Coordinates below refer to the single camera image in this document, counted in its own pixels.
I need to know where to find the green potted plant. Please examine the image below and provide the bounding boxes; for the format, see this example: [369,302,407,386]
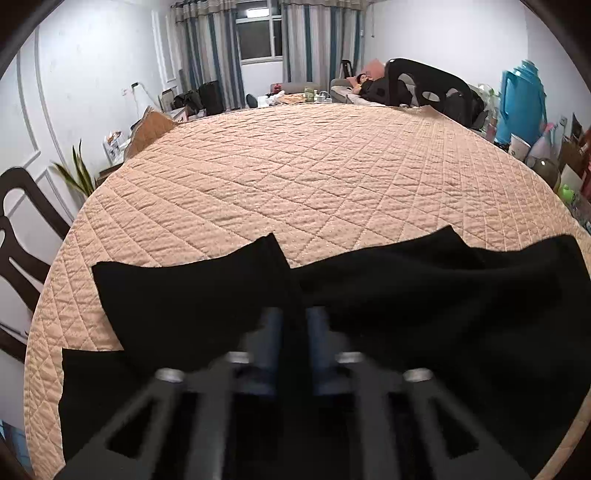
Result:
[52,140,96,197]

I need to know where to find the striped grey blue curtain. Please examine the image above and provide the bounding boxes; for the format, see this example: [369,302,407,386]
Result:
[168,0,245,112]
[281,0,370,86]

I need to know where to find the wooden cabinet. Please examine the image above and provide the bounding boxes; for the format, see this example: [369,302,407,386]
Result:
[93,161,126,188]

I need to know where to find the grey sofa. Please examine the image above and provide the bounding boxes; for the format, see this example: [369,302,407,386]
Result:
[269,80,334,97]

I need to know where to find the brown cardboard box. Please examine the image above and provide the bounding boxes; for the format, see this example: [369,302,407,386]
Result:
[124,106,180,161]

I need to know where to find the black suitcase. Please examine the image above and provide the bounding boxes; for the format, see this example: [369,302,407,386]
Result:
[198,80,225,116]

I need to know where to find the window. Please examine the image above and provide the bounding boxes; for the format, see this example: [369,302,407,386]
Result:
[235,16,284,62]

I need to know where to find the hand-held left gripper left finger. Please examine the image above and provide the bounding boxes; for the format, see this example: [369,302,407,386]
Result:
[64,307,286,480]

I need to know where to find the black cutout-back chair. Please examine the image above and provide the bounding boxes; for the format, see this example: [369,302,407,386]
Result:
[385,58,486,129]

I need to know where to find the green bottle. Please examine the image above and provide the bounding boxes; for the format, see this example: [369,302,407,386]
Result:
[558,184,581,209]

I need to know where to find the white paper cup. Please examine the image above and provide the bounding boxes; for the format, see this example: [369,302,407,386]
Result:
[508,133,533,161]

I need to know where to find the black pants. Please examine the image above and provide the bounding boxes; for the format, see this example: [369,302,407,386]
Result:
[59,225,591,480]

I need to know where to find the black bag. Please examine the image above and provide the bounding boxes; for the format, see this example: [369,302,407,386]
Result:
[172,89,202,114]

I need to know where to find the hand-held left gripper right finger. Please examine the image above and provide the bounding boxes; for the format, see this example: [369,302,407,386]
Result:
[305,307,533,480]

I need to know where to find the dark wooden chair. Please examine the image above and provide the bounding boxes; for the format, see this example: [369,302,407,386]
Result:
[0,167,71,365]

